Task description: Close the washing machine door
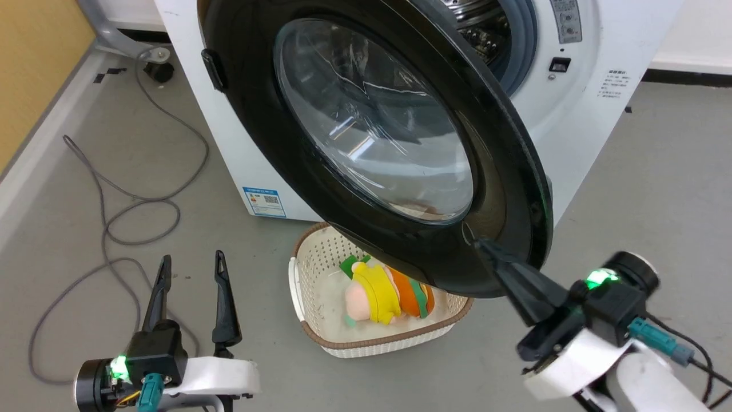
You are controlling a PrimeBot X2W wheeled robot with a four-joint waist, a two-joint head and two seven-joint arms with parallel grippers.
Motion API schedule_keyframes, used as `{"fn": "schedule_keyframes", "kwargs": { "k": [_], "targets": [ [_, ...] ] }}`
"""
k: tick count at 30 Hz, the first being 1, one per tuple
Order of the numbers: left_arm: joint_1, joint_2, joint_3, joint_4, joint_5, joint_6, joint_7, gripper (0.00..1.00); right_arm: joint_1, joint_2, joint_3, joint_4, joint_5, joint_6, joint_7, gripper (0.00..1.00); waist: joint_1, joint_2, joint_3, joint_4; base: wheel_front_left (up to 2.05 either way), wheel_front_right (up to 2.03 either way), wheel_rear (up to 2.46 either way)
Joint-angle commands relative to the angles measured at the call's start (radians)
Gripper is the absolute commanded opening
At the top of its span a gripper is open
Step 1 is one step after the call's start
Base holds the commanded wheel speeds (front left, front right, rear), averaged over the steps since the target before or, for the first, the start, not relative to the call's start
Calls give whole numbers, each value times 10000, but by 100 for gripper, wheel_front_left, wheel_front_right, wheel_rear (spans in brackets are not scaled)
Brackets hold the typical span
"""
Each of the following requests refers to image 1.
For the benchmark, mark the teal gripper connector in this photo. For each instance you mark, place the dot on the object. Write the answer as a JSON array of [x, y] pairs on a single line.
[[150, 395], [657, 340]]

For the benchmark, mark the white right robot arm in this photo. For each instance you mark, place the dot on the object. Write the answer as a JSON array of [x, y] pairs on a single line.
[[652, 383]]

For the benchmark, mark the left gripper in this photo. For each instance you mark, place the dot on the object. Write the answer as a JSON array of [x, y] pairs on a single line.
[[211, 375]]

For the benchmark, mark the printed text warning sticker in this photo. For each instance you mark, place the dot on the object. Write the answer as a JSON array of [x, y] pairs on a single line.
[[613, 83]]

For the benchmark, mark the grey rubber door gasket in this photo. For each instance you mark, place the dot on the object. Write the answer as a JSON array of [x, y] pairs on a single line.
[[523, 40]]

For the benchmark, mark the black floor tape piece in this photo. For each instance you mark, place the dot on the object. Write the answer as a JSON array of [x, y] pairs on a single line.
[[114, 71]]

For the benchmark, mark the white woven laundry basket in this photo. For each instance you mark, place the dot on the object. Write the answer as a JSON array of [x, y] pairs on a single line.
[[320, 286]]

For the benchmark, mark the black round glass washer door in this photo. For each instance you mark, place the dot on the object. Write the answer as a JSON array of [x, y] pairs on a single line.
[[320, 189]]

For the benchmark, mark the plush doll yellow orange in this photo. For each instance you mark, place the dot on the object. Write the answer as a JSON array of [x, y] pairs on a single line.
[[380, 294]]

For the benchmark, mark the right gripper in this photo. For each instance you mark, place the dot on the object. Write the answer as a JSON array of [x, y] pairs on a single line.
[[612, 309]]

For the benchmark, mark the black caster wheel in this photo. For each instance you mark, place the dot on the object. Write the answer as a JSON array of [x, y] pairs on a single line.
[[159, 71]]

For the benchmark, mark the grey washer control label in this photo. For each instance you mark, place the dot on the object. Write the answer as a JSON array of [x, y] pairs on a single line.
[[566, 20]]

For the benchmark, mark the steel washer drum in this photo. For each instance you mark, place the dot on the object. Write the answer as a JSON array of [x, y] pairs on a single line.
[[483, 28]]

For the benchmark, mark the black door lock slot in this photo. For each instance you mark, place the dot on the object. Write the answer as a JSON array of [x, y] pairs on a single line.
[[560, 64]]

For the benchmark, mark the teal left gripper connector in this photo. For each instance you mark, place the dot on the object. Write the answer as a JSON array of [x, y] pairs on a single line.
[[150, 395]]

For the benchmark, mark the grey metal stand leg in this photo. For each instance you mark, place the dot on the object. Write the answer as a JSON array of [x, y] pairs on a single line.
[[111, 34]]

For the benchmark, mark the teal right gripper connector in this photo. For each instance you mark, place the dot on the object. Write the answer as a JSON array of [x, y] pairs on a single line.
[[657, 340]]

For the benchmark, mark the blue energy label sticker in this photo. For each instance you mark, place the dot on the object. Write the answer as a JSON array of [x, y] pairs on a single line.
[[264, 201]]

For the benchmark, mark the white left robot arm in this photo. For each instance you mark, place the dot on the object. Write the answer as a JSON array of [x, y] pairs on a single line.
[[213, 405]]

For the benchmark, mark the white front-load washing machine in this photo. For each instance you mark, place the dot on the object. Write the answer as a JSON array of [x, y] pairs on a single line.
[[577, 131]]

